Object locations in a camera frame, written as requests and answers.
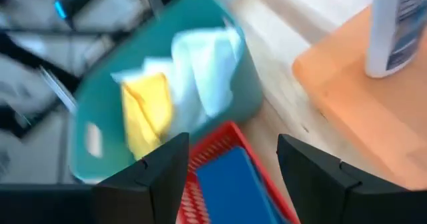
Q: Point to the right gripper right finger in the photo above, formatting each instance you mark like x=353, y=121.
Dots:
x=333, y=197

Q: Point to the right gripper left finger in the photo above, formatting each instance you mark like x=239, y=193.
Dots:
x=133, y=197

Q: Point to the yellow cloth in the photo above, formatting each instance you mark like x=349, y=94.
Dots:
x=146, y=110

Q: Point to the blue kitchen sponge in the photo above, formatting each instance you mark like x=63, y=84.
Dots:
x=230, y=190

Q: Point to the white cloth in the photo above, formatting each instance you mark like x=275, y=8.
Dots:
x=207, y=70

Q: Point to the labelled blue spray bottle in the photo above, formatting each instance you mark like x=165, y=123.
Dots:
x=383, y=34

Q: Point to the orange plastic tray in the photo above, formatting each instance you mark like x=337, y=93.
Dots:
x=367, y=117

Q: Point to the red plastic basket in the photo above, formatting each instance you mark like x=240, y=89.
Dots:
x=213, y=144

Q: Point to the teal plastic bin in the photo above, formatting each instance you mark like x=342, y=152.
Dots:
x=100, y=100

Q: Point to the silver aluminium bracket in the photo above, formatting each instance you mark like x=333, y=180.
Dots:
x=60, y=90

